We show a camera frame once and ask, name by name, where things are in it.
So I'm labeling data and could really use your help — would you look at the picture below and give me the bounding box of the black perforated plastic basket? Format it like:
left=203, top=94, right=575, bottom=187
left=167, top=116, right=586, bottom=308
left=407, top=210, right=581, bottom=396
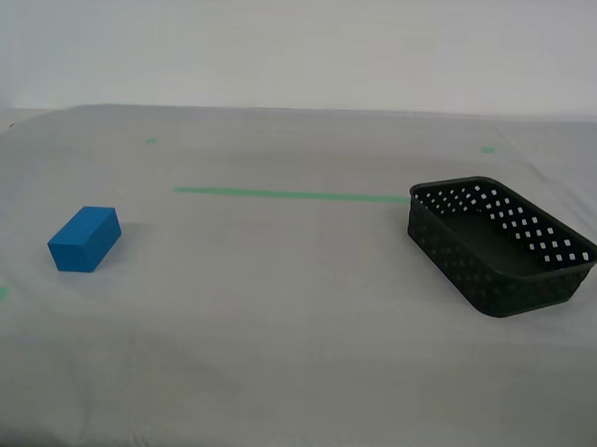
left=402, top=172, right=597, bottom=324

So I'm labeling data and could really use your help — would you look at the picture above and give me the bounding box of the blue rectangular block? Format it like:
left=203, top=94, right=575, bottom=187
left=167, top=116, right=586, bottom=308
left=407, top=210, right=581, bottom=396
left=45, top=203, right=124, bottom=276

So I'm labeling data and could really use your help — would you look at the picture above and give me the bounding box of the long green tape strip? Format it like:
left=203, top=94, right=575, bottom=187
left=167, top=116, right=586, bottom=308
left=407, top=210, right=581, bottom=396
left=172, top=184, right=412, bottom=206

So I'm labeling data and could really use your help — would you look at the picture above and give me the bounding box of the white woven table cloth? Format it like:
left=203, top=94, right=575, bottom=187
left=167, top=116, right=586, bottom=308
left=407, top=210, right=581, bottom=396
left=0, top=83, right=597, bottom=447

